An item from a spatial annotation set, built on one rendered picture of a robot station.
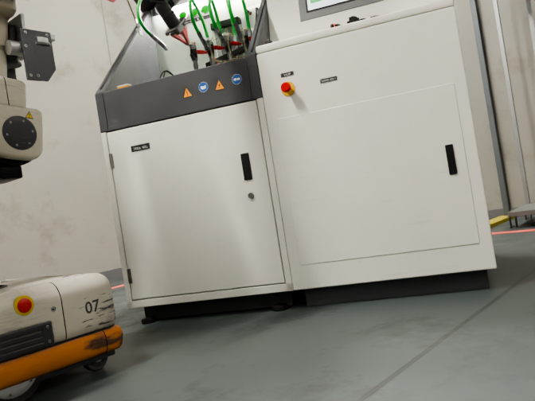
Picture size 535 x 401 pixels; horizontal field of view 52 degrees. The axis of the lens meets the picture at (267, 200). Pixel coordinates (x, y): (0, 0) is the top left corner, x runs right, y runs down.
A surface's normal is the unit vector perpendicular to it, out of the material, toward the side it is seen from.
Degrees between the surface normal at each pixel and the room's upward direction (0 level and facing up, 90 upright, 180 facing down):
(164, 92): 90
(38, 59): 90
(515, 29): 90
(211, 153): 90
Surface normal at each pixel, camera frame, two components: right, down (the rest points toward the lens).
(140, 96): -0.29, 0.04
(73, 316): 0.76, -0.13
